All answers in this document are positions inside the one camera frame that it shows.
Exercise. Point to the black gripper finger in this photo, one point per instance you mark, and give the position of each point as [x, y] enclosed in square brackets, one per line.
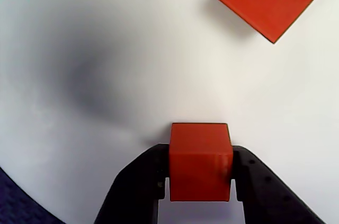
[265, 195]
[137, 181]

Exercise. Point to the red cube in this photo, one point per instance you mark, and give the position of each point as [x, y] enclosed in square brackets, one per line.
[267, 1]
[198, 160]

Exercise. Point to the white round plate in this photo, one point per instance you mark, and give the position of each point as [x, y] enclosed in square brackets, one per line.
[238, 89]

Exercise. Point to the blue woven table cloth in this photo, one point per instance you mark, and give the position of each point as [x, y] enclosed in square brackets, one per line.
[16, 208]

